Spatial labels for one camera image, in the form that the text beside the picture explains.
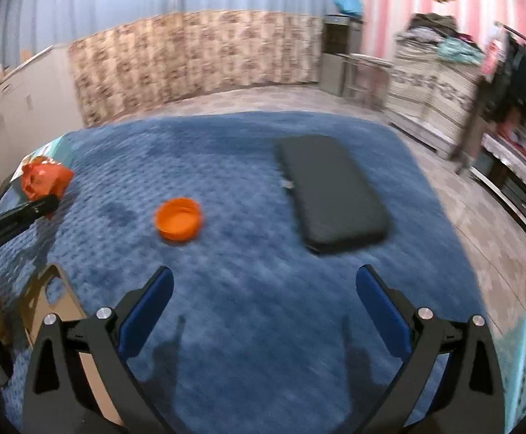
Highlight orange bottle cap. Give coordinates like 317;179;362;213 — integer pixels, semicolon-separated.
154;197;204;243

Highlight brown cardboard piece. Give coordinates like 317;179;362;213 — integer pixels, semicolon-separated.
17;263;127;428

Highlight teal tissue box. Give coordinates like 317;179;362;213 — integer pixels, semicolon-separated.
9;135;74;194

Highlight white sideboard cabinet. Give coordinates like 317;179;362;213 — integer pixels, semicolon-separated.
0;45;84;188

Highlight blue fuzzy table cover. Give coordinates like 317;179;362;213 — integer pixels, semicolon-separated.
0;113;486;433

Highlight low tv stand lace cover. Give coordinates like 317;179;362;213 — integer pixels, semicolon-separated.
470;134;526;231

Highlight black phone case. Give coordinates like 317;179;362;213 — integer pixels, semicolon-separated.
275;135;391;254

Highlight blue floral curtain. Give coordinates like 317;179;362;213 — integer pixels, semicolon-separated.
0;0;329;127

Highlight patterned cloth covered cabinet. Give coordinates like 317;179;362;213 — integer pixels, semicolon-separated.
384;40;480;158

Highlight clothes rack with garments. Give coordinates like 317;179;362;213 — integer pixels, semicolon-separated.
450;22;526;175

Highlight small metal folding table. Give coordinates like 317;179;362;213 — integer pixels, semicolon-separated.
342;53;394;111

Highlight pile of folded clothes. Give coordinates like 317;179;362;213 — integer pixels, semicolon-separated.
394;13;485;66

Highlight grey water dispenser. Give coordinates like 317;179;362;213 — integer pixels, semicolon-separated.
319;14;364;96

